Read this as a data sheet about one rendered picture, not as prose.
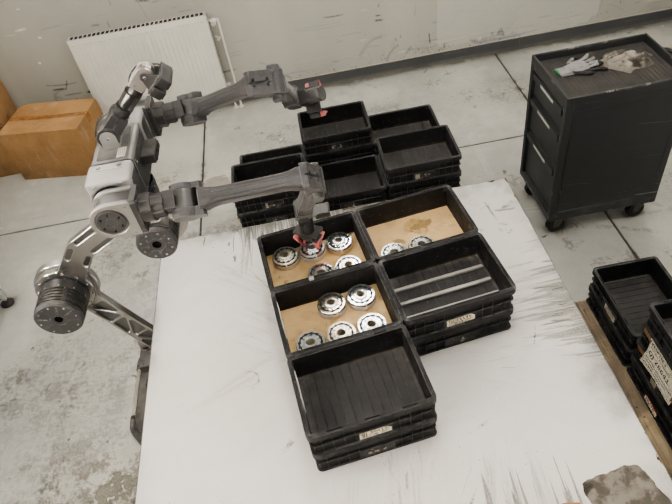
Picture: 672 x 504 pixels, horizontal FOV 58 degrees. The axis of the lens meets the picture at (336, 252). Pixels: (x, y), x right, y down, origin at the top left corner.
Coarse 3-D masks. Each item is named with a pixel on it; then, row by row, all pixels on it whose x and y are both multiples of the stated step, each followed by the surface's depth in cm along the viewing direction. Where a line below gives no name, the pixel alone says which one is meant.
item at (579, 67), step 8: (584, 56) 302; (592, 56) 302; (568, 64) 301; (576, 64) 298; (584, 64) 298; (592, 64) 296; (600, 64) 297; (560, 72) 297; (568, 72) 296; (576, 72) 296; (584, 72) 294; (592, 72) 294
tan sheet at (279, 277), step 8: (352, 232) 244; (352, 240) 241; (296, 248) 242; (352, 248) 238; (360, 248) 237; (328, 256) 236; (336, 256) 236; (360, 256) 234; (272, 264) 237; (304, 264) 235; (312, 264) 235; (272, 272) 234; (280, 272) 234; (288, 272) 233; (296, 272) 233; (304, 272) 232; (272, 280) 231; (280, 280) 231; (288, 280) 230; (296, 280) 230
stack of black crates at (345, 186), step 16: (352, 160) 336; (368, 160) 337; (336, 176) 342; (352, 176) 342; (368, 176) 340; (336, 192) 334; (352, 192) 316; (368, 192) 316; (384, 192) 320; (336, 208) 323
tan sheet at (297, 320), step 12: (288, 312) 219; (300, 312) 218; (312, 312) 218; (348, 312) 215; (360, 312) 215; (372, 312) 214; (384, 312) 213; (288, 324) 215; (300, 324) 214; (312, 324) 214; (324, 324) 213; (288, 336) 211; (324, 336) 209
